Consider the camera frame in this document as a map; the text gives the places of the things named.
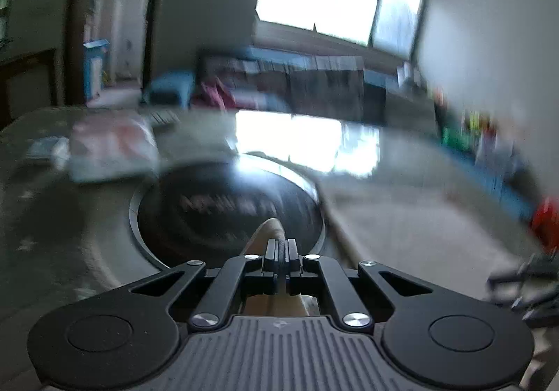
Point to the dark door frame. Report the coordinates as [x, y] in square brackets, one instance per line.
[76, 24]

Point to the white plastic bag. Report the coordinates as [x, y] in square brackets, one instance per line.
[111, 146]

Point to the grey remote control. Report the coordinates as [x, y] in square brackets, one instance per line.
[163, 118]

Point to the round black induction cooktop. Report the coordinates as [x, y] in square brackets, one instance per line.
[205, 207]

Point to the blue seat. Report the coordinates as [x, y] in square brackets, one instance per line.
[168, 87]

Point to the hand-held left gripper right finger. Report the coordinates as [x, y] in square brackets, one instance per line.
[293, 259]

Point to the red object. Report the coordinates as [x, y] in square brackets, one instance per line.
[546, 218]

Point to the cream fleece garment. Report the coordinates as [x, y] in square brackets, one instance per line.
[267, 233]

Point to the white wardrobe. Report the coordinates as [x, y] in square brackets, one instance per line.
[126, 19]

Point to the dark wooden chair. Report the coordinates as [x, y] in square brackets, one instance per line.
[28, 85]

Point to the blue and white box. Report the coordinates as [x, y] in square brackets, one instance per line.
[95, 67]

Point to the dark teal sofa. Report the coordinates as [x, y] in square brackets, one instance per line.
[314, 83]

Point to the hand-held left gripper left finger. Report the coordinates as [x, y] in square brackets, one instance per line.
[270, 259]

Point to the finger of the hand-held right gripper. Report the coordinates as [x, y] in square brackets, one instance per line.
[519, 274]
[535, 308]

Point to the pink cloth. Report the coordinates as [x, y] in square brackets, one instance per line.
[214, 95]

